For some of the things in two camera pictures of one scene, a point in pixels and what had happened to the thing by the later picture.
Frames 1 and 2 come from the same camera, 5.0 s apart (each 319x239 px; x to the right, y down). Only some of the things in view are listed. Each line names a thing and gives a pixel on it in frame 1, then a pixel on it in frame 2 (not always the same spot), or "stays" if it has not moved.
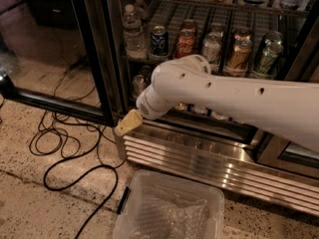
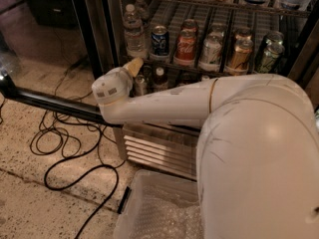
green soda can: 273,46 stays
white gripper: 147,107 -> 112,84
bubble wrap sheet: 163,214 stays
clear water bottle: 135,36 stays
